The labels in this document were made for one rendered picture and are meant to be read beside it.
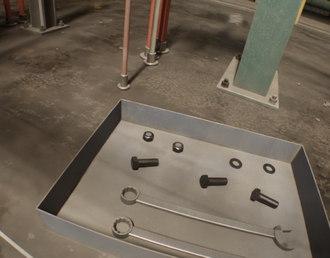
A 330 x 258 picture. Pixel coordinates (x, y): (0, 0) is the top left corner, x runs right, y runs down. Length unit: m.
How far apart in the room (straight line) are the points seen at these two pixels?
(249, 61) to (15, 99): 0.59
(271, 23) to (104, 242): 0.57
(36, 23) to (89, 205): 0.90
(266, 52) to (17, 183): 0.61
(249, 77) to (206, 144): 0.29
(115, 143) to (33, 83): 0.31
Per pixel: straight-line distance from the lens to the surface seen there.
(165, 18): 0.81
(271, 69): 0.65
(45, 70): 0.69
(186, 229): 0.31
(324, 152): 0.58
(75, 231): 0.27
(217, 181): 0.36
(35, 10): 1.09
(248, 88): 0.67
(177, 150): 0.39
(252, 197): 0.36
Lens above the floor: 0.27
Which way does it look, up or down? 37 degrees down
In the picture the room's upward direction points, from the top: 10 degrees clockwise
